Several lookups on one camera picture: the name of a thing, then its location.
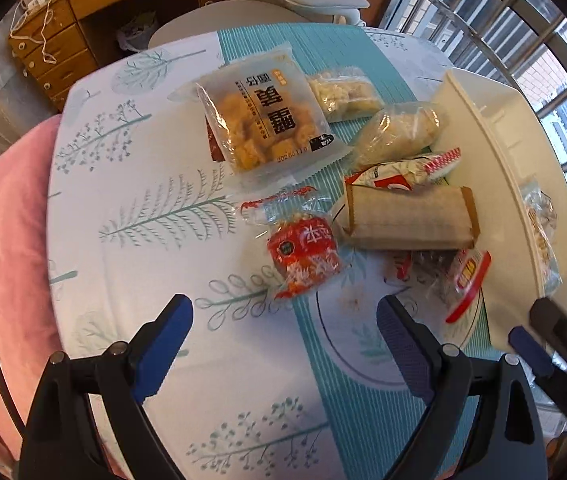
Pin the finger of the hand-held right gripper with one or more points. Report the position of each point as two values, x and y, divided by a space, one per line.
556 322
528 347

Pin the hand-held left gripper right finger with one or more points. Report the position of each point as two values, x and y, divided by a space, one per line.
403 355

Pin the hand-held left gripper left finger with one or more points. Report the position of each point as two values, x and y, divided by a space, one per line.
163 355

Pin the red snack packet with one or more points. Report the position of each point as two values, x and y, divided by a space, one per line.
303 255

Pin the white plastic bin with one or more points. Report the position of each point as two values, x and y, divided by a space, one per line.
493 160

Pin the clear bag of rice cake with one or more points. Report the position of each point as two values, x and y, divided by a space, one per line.
398 132

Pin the frosted fried snack packet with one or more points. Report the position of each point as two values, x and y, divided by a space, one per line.
258 120

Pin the clear biscuit packet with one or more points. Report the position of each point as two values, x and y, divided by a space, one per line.
541 240

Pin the clear packet with red label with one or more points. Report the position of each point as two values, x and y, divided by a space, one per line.
466 275

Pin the brown edged white packet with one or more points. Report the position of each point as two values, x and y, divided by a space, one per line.
408 220

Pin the red white striped packet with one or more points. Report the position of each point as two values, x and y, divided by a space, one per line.
398 172

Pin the pink bed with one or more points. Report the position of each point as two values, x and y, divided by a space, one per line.
8 240

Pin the clear bag of yellow pieces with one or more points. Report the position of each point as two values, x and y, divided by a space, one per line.
346 95

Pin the window with metal grille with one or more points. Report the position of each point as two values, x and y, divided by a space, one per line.
538 35

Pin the white plastic trash bag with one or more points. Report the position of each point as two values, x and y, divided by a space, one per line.
136 35

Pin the grey office chair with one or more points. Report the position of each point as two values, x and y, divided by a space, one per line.
243 17

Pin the wooden desk with drawers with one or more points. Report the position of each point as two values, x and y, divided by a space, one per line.
88 5

